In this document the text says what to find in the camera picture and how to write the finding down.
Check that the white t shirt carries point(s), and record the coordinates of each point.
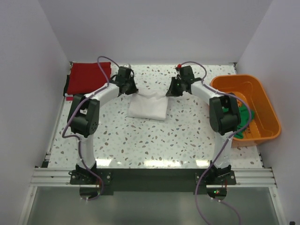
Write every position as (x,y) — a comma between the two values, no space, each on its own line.
(148,105)

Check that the aluminium frame rail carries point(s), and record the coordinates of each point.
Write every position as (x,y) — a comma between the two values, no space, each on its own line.
(246,178)

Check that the green t shirt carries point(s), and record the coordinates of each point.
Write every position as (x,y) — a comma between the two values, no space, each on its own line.
(244,119)

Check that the orange plastic basket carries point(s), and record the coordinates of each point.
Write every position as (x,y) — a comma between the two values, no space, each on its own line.
(265,125)

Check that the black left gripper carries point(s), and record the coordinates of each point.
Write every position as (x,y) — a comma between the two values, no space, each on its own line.
(134,89)

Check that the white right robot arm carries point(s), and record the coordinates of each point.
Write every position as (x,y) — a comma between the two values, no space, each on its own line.
(224,115)

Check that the black folded t shirt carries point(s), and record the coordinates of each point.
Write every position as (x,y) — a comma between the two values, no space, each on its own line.
(67,87)

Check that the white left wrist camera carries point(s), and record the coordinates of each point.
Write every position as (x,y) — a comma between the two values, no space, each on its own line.
(127,65)

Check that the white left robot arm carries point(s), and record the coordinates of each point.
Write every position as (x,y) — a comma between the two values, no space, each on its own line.
(83,118)

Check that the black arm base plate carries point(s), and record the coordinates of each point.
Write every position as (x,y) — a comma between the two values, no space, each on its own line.
(110,181)

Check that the red folded t shirt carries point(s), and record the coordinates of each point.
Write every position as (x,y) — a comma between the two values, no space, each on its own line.
(86,78)

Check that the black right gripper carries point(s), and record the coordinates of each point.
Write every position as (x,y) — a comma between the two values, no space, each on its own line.
(171,91)

